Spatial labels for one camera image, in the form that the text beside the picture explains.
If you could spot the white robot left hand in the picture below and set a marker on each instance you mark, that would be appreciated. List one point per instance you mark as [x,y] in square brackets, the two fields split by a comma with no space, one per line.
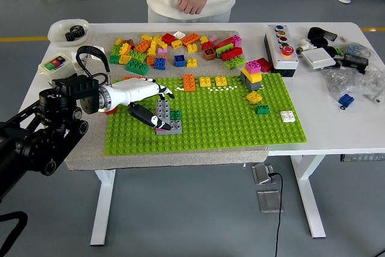
[135,91]

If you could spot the clear bag blue parts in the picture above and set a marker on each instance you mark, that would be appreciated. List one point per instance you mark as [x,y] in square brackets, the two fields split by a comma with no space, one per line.
[355,49]

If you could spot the orange two-by-three brick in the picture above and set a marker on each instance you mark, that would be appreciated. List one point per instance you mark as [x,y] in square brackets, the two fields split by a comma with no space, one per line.
[189,82]
[142,46]

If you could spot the green studded baseplate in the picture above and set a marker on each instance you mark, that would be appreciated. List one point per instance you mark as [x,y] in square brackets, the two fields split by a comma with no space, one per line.
[225,124]

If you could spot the orange two-by-four brick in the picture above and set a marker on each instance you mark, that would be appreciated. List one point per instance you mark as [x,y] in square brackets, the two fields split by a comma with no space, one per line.
[133,77]
[190,39]

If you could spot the white square brick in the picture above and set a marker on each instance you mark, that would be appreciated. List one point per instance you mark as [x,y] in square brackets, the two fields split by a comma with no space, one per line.
[287,117]

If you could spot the red long brick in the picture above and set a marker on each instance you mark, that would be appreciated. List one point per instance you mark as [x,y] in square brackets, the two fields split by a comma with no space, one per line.
[225,42]

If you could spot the table height control panel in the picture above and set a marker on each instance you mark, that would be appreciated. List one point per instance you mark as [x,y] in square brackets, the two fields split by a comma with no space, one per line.
[362,157]

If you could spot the red two-by-four brick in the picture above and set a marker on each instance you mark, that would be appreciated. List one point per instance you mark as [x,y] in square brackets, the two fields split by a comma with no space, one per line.
[232,54]

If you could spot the grey long brick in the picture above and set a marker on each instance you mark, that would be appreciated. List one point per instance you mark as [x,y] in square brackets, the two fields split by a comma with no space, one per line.
[176,127]

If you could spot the yellow long brick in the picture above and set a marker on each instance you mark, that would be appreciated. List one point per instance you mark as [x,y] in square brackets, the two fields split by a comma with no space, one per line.
[153,47]

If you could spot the green red switch box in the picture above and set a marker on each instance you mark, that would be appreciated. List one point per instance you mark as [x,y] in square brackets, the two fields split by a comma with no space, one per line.
[54,63]

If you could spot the pink square brick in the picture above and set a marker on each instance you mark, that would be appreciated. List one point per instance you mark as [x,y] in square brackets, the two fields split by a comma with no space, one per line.
[252,66]

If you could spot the black power adapter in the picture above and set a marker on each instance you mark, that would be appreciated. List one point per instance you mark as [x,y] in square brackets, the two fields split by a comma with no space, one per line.
[355,61]

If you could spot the black gear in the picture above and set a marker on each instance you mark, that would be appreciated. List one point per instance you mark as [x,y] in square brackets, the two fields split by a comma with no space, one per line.
[75,32]

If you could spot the light green two-by-four brick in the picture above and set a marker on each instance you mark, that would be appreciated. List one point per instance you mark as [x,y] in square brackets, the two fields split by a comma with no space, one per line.
[234,63]
[224,50]
[138,56]

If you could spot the blue square brick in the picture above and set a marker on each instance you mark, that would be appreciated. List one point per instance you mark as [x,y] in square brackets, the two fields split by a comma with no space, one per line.
[160,63]
[346,100]
[180,60]

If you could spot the metal floor socket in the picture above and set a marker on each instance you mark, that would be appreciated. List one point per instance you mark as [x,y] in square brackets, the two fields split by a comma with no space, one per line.
[269,201]
[262,173]

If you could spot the grey square brick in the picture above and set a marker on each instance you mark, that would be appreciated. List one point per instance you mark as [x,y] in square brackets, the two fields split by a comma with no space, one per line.
[253,86]

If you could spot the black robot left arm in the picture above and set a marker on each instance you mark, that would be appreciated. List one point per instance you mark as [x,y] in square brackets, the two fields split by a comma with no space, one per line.
[45,142]

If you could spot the red square brick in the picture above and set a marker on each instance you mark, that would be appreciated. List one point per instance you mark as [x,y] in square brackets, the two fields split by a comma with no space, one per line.
[110,112]
[168,39]

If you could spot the push-button control box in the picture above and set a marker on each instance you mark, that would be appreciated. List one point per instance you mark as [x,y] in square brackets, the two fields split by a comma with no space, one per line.
[282,61]

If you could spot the person's left hand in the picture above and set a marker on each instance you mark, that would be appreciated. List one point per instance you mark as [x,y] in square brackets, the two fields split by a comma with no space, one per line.
[194,1]

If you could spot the green plastic clip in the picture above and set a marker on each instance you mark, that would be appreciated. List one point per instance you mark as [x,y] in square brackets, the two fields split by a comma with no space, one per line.
[340,51]

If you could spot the white pipe connector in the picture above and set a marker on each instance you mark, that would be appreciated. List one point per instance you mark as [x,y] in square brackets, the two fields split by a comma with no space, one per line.
[303,47]

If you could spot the white table leg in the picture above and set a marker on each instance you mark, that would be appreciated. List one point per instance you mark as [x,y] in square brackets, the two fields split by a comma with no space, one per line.
[102,209]
[309,196]

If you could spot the brown small brick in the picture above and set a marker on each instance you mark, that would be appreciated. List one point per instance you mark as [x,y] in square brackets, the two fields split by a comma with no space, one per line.
[129,42]

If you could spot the brown square brick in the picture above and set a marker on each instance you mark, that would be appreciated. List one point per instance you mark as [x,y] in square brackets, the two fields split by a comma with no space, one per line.
[209,54]

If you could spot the yellow wide brick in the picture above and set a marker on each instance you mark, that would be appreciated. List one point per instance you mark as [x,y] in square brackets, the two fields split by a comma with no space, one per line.
[252,77]

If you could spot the dark green two-by-four brick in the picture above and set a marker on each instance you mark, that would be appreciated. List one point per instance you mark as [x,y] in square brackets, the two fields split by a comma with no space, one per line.
[136,67]

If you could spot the clear bag of screws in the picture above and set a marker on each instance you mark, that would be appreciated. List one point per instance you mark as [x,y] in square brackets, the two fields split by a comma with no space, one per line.
[349,82]

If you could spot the grey-brown mat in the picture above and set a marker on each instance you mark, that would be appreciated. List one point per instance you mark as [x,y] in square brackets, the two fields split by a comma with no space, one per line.
[180,160]

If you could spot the yellow small brick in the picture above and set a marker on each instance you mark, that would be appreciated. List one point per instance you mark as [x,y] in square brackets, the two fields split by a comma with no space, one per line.
[119,41]

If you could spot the yellow square brick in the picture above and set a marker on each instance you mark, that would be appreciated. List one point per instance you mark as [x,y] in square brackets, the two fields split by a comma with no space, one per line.
[205,82]
[254,97]
[221,81]
[146,37]
[192,48]
[191,63]

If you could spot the grey two-by-three brick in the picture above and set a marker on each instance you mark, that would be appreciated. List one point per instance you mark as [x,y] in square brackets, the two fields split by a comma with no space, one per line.
[164,110]

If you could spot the pink small brick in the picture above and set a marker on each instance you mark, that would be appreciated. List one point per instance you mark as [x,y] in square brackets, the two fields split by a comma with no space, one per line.
[162,50]
[213,39]

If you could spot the dark green square brick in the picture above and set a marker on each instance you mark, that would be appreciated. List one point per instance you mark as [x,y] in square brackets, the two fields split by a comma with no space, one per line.
[175,115]
[114,59]
[263,109]

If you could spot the white cube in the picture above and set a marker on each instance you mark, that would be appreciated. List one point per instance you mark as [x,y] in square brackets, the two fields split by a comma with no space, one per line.
[95,57]

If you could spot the white oval bowl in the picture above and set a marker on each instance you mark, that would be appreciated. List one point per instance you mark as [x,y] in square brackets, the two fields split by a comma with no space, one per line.
[55,35]

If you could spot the white wall switch panel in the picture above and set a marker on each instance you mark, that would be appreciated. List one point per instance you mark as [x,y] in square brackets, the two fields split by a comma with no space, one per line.
[318,59]

